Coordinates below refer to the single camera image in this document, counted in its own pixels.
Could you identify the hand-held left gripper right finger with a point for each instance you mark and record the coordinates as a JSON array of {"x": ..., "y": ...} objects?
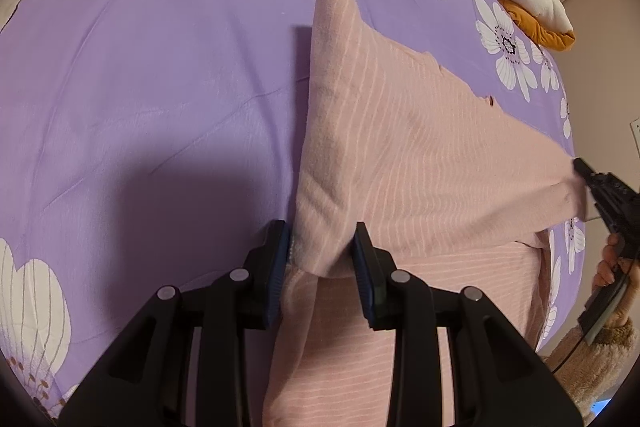
[{"x": 361, "y": 277}]

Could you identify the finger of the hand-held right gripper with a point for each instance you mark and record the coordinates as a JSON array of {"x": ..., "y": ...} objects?
[{"x": 612, "y": 202}]

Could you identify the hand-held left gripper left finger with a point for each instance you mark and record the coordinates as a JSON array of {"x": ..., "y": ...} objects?
[{"x": 281, "y": 277}]

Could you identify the pink sweater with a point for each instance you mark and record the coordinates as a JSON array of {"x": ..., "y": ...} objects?
[{"x": 410, "y": 157}]

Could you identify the person's right hand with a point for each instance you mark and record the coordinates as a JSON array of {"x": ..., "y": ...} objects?
[{"x": 606, "y": 264}]

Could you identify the purple floral blanket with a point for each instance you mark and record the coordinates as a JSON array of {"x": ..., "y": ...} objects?
[{"x": 150, "y": 82}]

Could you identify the white wall socket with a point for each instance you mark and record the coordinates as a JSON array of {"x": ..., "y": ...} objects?
[{"x": 635, "y": 128}]

